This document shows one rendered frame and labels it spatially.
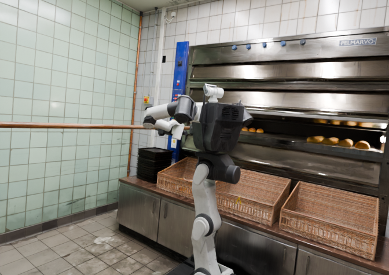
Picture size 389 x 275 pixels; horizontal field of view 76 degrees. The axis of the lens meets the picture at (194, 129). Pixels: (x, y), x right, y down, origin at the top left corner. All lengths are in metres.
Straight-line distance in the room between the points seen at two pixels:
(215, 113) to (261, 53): 1.23
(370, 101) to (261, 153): 0.94
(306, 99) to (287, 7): 0.85
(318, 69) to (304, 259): 1.45
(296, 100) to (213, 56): 0.99
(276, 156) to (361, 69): 0.95
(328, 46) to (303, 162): 0.99
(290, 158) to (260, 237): 0.76
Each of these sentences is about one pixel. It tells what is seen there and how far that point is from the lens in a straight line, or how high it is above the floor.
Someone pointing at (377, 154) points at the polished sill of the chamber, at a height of 1.16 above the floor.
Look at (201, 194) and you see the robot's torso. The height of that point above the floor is 0.82.
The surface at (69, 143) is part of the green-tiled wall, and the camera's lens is 2.97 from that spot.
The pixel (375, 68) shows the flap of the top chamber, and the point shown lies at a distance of 2.32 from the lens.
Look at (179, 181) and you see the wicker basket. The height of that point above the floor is 0.71.
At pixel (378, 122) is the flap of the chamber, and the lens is 2.12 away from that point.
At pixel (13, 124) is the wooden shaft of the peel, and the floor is 1.20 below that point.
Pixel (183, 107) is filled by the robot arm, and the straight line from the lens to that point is 1.47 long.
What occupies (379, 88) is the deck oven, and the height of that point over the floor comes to 1.65.
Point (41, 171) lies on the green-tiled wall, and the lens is 2.90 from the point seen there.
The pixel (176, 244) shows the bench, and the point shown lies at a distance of 2.42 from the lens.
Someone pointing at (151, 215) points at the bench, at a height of 0.33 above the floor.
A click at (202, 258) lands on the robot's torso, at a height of 0.41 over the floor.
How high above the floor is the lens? 1.32
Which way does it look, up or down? 3 degrees down
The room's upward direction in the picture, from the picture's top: 5 degrees clockwise
